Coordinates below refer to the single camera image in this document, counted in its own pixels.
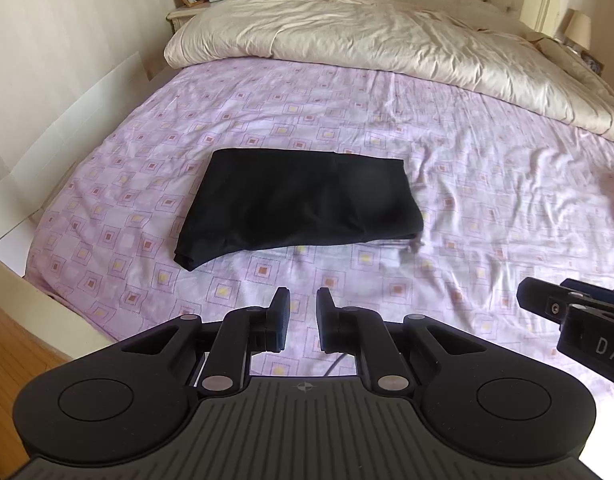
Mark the cream nightstand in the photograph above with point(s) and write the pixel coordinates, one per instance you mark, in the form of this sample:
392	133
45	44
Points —
184	16

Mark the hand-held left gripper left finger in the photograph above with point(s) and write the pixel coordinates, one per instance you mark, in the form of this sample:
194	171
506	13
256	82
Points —
282	320

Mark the cream shade table lamp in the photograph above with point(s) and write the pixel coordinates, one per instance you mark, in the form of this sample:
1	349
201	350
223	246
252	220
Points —
579	27

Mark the purple patterned bed sheet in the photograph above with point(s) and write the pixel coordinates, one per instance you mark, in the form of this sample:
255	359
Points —
487	210

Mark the black pants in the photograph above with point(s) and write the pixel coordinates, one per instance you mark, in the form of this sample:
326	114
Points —
302	205

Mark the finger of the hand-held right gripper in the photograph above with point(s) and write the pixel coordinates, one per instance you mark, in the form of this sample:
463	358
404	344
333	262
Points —
587	292
542	300

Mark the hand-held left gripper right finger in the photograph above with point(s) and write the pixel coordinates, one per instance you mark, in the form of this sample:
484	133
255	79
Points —
324	320

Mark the dark photo frame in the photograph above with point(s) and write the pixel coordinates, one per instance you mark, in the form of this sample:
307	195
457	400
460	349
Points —
593	61

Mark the white bed side rail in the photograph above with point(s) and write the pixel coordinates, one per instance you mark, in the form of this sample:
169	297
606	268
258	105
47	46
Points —
32	300

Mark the cream duvet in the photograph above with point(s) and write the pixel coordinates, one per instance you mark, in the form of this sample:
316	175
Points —
412	35

